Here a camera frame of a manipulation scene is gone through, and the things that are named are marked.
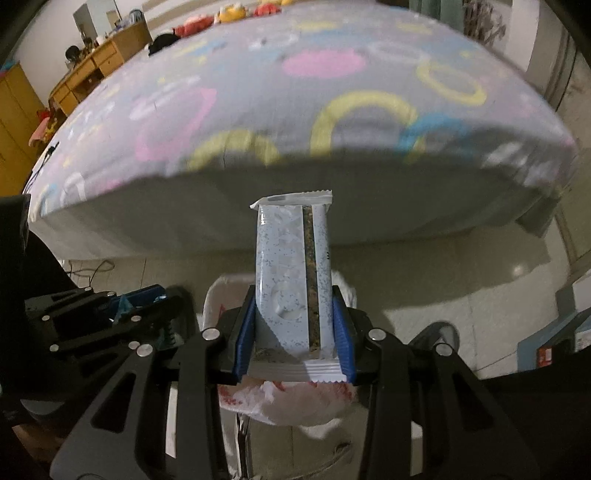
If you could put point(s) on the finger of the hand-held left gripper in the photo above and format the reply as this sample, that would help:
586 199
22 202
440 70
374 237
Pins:
145 295
159 318

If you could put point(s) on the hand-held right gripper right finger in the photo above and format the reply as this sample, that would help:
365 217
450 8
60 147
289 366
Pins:
344 337

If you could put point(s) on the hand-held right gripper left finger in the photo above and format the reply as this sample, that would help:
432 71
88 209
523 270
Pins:
244 332

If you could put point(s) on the silver speckled snack bar wrapper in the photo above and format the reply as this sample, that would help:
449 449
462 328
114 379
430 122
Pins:
286 277

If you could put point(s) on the yellow wooden wardrobe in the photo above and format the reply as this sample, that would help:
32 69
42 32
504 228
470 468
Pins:
18 124

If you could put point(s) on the blue box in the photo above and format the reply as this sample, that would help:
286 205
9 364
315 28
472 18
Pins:
554 339

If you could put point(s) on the wooden desk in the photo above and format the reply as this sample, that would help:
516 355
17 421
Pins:
92 69

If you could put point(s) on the black cloth item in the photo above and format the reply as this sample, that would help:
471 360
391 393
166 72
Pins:
162 44

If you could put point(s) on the grey mirror panel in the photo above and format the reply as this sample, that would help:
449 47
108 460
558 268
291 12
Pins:
94 18

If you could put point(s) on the red plush toy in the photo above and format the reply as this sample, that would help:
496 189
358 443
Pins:
196 26

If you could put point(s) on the yellow plush toy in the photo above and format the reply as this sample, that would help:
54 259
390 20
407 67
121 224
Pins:
232 13

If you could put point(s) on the green curtain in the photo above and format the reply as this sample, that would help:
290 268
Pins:
434 9

